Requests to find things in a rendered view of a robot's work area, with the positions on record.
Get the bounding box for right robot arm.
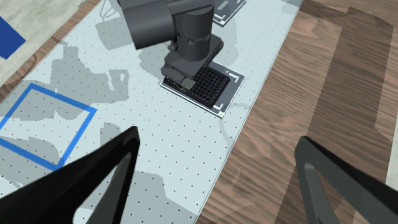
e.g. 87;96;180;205
119;0;215;50

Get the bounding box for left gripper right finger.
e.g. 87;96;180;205
294;136;398;224

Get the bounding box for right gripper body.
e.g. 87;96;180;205
161;31;224;84

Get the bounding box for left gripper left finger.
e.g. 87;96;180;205
0;126;140;224

